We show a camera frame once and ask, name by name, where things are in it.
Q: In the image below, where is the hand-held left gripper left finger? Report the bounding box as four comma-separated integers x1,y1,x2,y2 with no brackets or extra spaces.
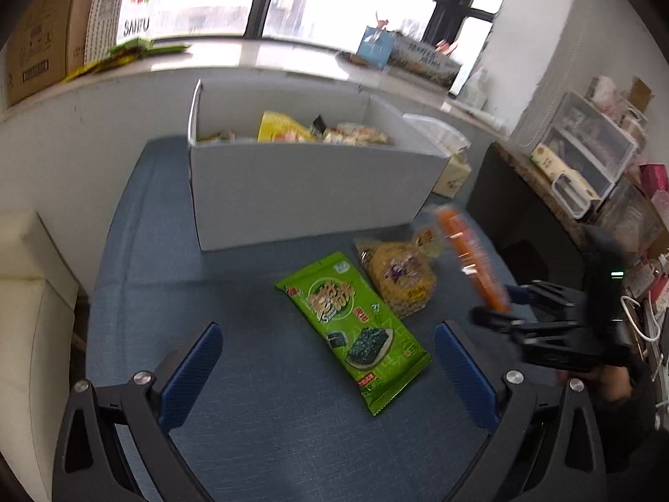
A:
52,321,225,502

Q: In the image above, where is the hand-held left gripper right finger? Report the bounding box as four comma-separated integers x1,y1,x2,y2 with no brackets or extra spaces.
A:
434,320,610,502

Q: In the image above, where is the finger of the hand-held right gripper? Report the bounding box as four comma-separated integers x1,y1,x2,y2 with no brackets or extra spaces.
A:
470,306,576,336
507,281,583,310

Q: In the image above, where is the long orange white snack packet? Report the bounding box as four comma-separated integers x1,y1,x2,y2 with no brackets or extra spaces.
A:
435,205,510,315

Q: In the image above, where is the clear yellow noodle snack packet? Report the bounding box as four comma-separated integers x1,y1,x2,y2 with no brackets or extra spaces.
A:
354,241,437,319

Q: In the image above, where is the small golden snack packet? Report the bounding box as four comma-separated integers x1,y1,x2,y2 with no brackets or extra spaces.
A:
410,225,445,257

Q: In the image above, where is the green seaweed snack packet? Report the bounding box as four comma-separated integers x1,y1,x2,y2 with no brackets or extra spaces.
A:
275,252,432,416

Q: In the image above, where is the white cardboard box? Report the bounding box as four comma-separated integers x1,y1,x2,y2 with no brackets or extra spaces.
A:
187,79,451,252

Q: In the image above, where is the person's right hand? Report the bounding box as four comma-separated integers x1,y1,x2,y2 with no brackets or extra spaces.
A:
557,363,634,409

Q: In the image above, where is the dark side table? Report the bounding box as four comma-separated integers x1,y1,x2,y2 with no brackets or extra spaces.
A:
467,141,602,294

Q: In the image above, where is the clear plastic container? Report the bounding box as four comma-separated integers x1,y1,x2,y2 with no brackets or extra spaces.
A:
596,180,664,254

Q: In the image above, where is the white case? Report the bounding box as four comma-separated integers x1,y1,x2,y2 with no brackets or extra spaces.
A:
551,172,602,220

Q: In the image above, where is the pale tissue pack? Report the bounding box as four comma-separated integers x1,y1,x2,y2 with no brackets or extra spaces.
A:
530,145,583,184

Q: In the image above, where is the yellow tissue box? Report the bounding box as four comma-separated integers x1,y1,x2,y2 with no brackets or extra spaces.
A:
402,113,472,200

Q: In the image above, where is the clear plastic drawer unit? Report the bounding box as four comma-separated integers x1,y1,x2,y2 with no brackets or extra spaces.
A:
515,90,649,202

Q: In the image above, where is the cream sofa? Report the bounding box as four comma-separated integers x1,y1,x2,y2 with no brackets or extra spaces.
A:
0,210,79,482

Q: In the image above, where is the white tube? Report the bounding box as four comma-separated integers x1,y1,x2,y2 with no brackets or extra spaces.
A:
447,99,508,129

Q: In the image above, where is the pink patterned box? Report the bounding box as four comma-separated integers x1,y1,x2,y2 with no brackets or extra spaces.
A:
590,76,628,110

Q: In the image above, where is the white spray bottle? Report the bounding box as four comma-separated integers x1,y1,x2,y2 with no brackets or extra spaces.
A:
462,69,492,108

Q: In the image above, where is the small open cardboard box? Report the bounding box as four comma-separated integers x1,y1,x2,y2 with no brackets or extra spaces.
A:
628,77,654,113

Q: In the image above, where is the printed landscape box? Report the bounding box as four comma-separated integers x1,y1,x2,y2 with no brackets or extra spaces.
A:
358,26,463,89

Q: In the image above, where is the pile of green sachets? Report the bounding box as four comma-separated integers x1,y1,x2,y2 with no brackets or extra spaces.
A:
63,36,190,83

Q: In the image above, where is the brown cardboard box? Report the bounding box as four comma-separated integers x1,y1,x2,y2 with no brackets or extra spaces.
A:
5,0,97,107

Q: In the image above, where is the polka-dot paper bag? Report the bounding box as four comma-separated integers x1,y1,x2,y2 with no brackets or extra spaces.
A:
84,0,168,64

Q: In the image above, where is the white cable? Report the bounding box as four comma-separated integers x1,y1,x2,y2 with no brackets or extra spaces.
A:
621,294,664,346

